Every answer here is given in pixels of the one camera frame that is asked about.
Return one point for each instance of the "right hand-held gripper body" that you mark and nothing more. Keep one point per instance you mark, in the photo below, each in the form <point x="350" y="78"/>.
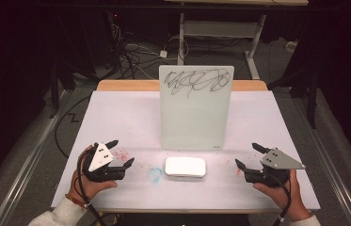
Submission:
<point x="275" y="163"/>

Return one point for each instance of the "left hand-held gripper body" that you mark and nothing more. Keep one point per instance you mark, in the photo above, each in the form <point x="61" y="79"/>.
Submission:
<point x="101" y="157"/>

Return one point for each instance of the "white eraser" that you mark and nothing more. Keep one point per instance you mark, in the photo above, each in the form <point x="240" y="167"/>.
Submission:
<point x="185" y="166"/>

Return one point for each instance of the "small whiteboard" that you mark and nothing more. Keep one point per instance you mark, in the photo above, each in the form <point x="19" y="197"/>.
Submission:
<point x="195" y="116"/>

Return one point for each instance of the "person's left hand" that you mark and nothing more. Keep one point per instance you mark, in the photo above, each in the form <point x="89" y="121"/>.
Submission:
<point x="93" y="188"/>

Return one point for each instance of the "person's right hand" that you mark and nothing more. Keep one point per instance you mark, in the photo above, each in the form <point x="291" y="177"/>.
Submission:
<point x="284" y="196"/>

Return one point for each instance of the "white table mat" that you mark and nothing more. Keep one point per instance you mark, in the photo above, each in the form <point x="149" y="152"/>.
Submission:
<point x="126" y="119"/>

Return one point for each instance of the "black stand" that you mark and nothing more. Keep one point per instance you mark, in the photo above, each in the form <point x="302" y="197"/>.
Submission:
<point x="311" y="100"/>
<point x="54" y="91"/>

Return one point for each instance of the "white power adapter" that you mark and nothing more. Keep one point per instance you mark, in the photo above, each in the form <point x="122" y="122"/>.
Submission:
<point x="163" y="54"/>

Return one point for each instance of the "metal floor rail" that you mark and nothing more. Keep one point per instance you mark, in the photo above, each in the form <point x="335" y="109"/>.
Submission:
<point x="330" y="169"/>
<point x="22" y="175"/>

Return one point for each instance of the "white metal desk frame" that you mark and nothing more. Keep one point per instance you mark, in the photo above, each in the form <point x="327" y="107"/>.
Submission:
<point x="218" y="29"/>

